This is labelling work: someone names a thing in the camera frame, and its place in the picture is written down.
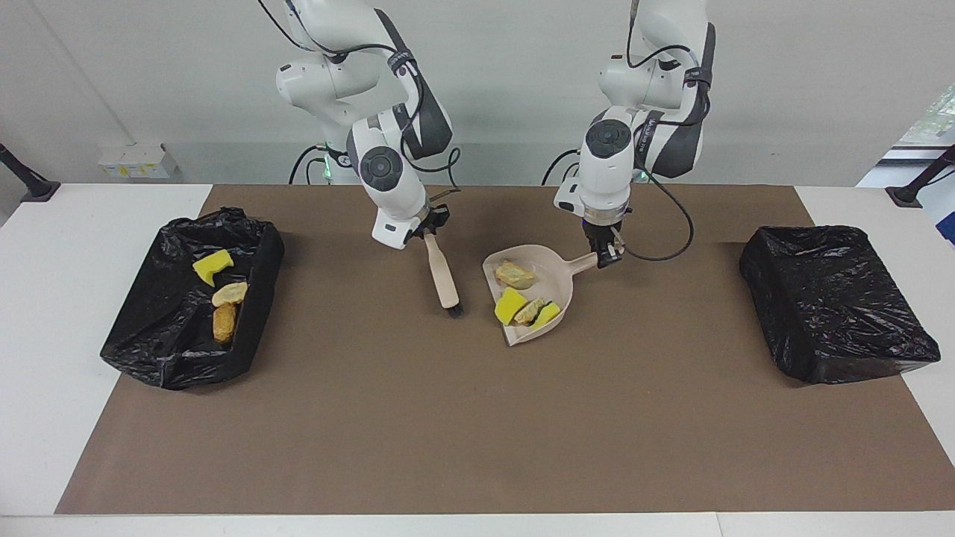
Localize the beige brush with black bristles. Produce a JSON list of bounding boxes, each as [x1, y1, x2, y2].
[[423, 233, 465, 319]]

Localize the beige plastic dustpan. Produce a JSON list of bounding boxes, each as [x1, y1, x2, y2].
[[482, 244, 602, 347]]

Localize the tall pale dumpling piece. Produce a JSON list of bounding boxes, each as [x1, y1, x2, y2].
[[495, 260, 536, 290]]

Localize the wide pale dumpling piece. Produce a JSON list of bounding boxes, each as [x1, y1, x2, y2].
[[513, 297, 548, 327]]

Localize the rounded yellow sponge piece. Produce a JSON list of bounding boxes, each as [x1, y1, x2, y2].
[[494, 287, 529, 326]]

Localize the notched yellow sponge piece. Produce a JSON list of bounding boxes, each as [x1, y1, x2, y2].
[[192, 249, 235, 289]]

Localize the brown bread roll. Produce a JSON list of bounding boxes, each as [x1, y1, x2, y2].
[[212, 301, 239, 345]]

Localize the bin lined with black bag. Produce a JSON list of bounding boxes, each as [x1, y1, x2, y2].
[[739, 224, 942, 386], [99, 207, 286, 391]]

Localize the brown paper table mat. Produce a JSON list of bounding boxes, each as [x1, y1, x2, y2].
[[54, 184, 955, 515]]

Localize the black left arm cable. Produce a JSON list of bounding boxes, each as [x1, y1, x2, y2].
[[621, 0, 713, 263]]

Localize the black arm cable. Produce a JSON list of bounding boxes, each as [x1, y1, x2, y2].
[[621, 0, 713, 263], [257, 0, 462, 196]]

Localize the black base cable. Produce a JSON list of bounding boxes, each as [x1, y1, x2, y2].
[[289, 143, 329, 186], [542, 148, 583, 186]]

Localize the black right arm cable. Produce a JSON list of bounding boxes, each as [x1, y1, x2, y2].
[[257, 0, 462, 196]]

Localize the white wall socket box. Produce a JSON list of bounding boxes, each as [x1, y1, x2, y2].
[[98, 143, 178, 180]]

